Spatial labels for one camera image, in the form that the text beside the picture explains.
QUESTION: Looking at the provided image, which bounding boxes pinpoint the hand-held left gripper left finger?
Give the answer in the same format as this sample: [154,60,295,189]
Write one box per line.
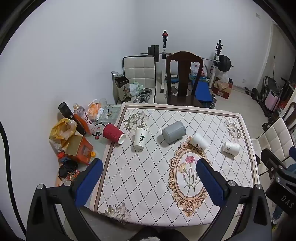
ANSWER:
[26,158,103,241]

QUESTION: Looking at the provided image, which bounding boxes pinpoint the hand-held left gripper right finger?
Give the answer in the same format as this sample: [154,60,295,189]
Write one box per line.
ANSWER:
[196,158,272,241]

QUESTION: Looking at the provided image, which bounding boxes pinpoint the white cup with small print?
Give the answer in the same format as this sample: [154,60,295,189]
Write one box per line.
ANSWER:
[223,141,240,155]

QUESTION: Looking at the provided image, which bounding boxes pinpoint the white cup with brown print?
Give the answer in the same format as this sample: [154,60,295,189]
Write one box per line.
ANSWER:
[190,133,210,151]

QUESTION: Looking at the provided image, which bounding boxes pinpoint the red ribbed paper cup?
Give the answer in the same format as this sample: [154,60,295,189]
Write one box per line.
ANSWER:
[102,123,126,145]

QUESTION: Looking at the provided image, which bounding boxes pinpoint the grey ribbed cup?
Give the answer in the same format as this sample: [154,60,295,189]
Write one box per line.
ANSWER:
[161,121,186,144]

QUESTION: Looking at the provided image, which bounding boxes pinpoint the white cup with black print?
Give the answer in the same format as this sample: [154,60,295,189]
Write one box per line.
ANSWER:
[134,128,149,152]

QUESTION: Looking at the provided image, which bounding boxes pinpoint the white padded chair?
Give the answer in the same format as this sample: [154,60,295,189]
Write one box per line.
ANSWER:
[251,117,296,176]
[122,56,157,104]

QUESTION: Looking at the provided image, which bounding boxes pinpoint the black round lid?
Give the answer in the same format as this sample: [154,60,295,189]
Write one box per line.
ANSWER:
[58,160,79,179]

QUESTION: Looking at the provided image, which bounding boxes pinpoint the orange box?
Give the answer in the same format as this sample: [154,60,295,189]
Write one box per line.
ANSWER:
[65,135,94,165]

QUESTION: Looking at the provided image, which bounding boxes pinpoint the white and red round object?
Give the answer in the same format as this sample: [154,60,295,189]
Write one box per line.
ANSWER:
[92,123,107,139]

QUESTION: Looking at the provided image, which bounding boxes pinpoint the pink suitcase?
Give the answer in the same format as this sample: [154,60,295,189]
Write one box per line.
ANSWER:
[265,90,280,112]

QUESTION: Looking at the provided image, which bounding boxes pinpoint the yellow plastic bag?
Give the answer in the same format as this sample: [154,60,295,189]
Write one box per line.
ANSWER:
[49,118,78,151]

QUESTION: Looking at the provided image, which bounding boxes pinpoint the floral diamond pattern tablecloth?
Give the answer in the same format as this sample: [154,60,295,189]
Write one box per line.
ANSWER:
[94,102,260,228]

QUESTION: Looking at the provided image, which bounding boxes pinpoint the orange drink bottle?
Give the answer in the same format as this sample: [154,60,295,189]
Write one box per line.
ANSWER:
[73,103,96,133]

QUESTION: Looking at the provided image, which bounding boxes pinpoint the black dumbbell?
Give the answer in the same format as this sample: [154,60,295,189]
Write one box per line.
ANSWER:
[245,87,262,100]

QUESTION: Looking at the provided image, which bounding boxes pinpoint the clear plastic wrapper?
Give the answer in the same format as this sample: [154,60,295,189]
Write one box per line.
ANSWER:
[95,98,122,124]

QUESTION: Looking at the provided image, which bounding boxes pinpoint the orange snack bag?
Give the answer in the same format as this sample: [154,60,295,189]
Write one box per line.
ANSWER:
[87,100,104,122]

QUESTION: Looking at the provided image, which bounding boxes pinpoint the black bottle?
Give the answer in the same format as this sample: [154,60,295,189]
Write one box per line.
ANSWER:
[58,102,86,135]

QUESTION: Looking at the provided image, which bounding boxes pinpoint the brown cardboard box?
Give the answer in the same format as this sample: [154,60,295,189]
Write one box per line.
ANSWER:
[212,79,233,100]

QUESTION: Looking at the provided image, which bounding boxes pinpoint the blue weight bench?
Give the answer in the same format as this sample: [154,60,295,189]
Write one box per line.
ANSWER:
[171,77,212,104]

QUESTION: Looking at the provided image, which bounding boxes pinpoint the clear plastic bag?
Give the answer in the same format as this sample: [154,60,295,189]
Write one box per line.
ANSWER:
[217,72,229,84]

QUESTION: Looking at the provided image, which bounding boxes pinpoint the printed carton box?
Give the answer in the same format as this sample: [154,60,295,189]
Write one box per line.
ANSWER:
[111,71,130,104]

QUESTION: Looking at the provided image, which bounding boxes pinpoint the silver metal plates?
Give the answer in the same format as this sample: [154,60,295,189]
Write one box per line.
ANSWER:
[133,88,153,104]

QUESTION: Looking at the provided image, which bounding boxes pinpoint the pale green plastic bag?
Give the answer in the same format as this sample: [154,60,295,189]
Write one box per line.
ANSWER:
[129,82,145,96]

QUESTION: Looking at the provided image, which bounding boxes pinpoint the barbell with black plates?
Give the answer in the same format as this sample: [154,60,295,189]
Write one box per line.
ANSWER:
[141,45,234,71]

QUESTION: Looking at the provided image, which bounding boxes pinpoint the dark wooden chair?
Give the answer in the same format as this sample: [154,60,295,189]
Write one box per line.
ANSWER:
[165,51,204,107]

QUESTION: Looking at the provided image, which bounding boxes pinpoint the white plastic bag red print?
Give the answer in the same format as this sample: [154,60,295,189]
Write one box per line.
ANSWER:
[190,62,208,77]

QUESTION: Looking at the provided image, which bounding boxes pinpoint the white weight rack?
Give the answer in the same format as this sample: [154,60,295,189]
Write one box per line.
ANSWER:
[159,30,223,93]

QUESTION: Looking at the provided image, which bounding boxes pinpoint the black cable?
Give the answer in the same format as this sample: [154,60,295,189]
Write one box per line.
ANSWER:
[0,120,26,235]

